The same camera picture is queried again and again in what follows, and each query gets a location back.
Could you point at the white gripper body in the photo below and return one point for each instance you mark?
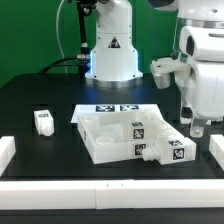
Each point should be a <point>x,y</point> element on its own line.
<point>203,89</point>

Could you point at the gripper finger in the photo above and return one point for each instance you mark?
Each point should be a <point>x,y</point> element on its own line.
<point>185,115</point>
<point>197,127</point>

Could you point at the white square table top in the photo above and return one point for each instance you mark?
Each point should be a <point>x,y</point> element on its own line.
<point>101,134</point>

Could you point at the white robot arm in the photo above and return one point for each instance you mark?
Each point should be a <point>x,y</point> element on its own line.
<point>114,60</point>

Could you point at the white right obstacle block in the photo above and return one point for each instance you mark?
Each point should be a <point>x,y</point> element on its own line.
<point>216,147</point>

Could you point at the white obstacle block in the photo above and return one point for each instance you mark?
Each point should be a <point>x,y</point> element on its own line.
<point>216,147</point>
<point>7,151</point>

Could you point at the white front obstacle bar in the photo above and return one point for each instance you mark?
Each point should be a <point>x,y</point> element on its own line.
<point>115,194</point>

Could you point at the white paper with tags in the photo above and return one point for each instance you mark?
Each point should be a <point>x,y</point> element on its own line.
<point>81,109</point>

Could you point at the white left obstacle block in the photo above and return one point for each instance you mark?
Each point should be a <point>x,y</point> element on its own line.
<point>7,151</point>

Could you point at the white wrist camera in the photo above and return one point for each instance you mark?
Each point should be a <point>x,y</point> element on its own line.
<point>161,70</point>

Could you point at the black camera pole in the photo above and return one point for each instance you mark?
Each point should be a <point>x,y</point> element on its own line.
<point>84,8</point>

